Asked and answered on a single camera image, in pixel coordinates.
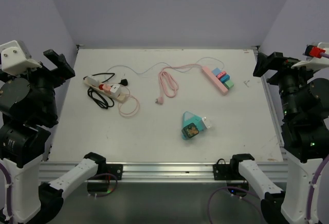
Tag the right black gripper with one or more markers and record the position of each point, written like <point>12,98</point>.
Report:
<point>274,60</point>

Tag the mint green plug adapter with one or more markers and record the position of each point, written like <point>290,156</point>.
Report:
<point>228,84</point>

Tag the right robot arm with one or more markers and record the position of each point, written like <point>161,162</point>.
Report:
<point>304,101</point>

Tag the white charger plug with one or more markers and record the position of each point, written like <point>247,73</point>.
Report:
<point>205,122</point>

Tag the teal plug adapter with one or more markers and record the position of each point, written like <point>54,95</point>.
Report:
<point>224,78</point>

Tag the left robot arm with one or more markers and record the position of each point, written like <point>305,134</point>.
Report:
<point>29,110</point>

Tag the pink plug on strip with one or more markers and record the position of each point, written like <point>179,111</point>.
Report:
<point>107,89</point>

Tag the blue plug adapter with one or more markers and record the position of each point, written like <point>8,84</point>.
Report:
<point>216,71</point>

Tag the aluminium front rail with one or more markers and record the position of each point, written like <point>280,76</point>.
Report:
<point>134,172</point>

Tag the teal triangular socket adapter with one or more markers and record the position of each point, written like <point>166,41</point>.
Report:
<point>188,118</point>

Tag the dark green cube plug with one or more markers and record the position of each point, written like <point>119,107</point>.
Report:
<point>189,131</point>

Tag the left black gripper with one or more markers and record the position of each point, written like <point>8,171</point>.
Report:
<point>63,71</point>

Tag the pink plug adapter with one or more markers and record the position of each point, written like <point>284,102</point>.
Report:
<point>221,75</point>

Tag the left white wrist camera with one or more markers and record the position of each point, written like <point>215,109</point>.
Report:
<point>16,59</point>

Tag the beige power strip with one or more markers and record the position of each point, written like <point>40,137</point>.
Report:
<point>121,99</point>

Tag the white usb charger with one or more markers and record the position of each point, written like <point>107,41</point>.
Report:
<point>115,90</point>

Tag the white plug on strip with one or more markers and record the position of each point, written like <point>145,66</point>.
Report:
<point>92,80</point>

